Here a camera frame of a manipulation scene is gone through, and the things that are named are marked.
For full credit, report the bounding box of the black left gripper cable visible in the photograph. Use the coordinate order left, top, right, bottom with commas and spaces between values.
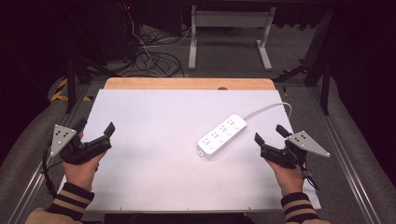
41, 139, 64, 198

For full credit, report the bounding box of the white power strip cable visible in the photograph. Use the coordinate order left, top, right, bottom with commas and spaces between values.
242, 101, 293, 121

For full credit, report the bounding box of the white metal stand frame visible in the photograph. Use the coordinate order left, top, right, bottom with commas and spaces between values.
187, 4, 277, 72

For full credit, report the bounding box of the white power strip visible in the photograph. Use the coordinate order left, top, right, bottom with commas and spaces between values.
196, 113, 249, 160

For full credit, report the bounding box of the person's left hand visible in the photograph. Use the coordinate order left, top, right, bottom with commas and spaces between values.
61, 132, 107, 192

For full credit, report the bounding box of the yellow black hazard tape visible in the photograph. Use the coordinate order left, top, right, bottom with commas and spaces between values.
50, 77, 94, 103

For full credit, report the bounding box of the person's right hand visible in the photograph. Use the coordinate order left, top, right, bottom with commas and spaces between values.
265, 158, 308, 198

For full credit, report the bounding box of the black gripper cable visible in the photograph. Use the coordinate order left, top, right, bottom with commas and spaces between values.
41, 139, 64, 198
298, 163, 320, 192

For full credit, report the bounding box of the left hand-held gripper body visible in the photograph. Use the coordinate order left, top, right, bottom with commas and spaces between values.
49, 123, 113, 166

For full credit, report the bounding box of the white board sheet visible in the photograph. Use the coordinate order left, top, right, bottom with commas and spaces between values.
57, 88, 322, 214

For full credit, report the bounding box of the black metal stand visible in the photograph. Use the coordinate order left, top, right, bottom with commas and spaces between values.
273, 8, 334, 117
61, 5, 123, 115

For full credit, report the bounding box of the bundle of floor cables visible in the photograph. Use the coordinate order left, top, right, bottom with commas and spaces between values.
118, 2, 194, 78

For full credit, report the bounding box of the aluminium rail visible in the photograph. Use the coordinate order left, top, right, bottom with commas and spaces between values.
5, 83, 92, 224
307, 87, 375, 224

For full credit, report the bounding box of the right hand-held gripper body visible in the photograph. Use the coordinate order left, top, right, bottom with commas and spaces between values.
260, 130, 332, 171

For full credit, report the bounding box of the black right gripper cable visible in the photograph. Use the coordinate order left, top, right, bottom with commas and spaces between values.
298, 163, 320, 192

